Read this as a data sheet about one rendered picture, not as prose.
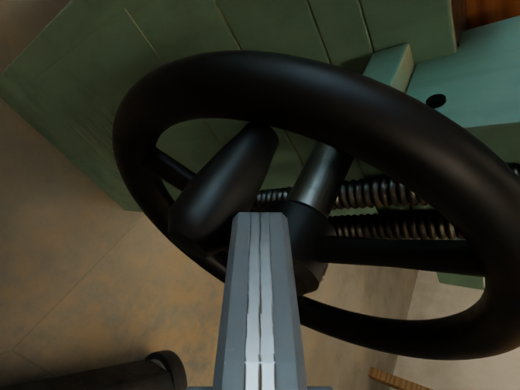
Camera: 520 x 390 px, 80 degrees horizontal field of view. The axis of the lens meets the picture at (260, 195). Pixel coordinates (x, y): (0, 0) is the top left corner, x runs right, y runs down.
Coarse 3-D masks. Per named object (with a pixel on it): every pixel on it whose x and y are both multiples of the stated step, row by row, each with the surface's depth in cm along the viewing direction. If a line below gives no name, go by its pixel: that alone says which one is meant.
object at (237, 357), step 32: (256, 224) 10; (256, 256) 8; (224, 288) 8; (256, 288) 8; (224, 320) 7; (256, 320) 7; (224, 352) 6; (256, 352) 6; (224, 384) 6; (256, 384) 6
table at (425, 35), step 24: (360, 0) 25; (384, 0) 24; (408, 0) 23; (432, 0) 23; (456, 0) 24; (384, 24) 25; (408, 24) 24; (432, 24) 24; (456, 24) 24; (384, 48) 26; (408, 48) 25; (432, 48) 25; (456, 48) 24; (384, 72) 24; (408, 72) 25; (360, 168) 25; (480, 288) 45
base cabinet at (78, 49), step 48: (96, 0) 37; (144, 0) 34; (192, 0) 31; (48, 48) 49; (96, 48) 43; (144, 48) 39; (192, 48) 36; (240, 48) 33; (0, 96) 72; (48, 96) 61; (96, 96) 53; (96, 144) 67; (192, 144) 51; (288, 144) 41
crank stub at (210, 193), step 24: (240, 144) 12; (264, 144) 12; (216, 168) 11; (240, 168) 11; (264, 168) 12; (192, 192) 10; (216, 192) 10; (240, 192) 11; (168, 216) 11; (192, 216) 10; (216, 216) 10; (192, 240) 10; (216, 240) 10
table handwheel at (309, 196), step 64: (192, 64) 13; (256, 64) 12; (320, 64) 11; (128, 128) 18; (320, 128) 11; (384, 128) 10; (448, 128) 10; (320, 192) 24; (448, 192) 11; (512, 192) 11; (192, 256) 32; (320, 256) 20; (384, 256) 17; (448, 256) 15; (512, 256) 12; (320, 320) 30; (384, 320) 27; (448, 320) 21; (512, 320) 15
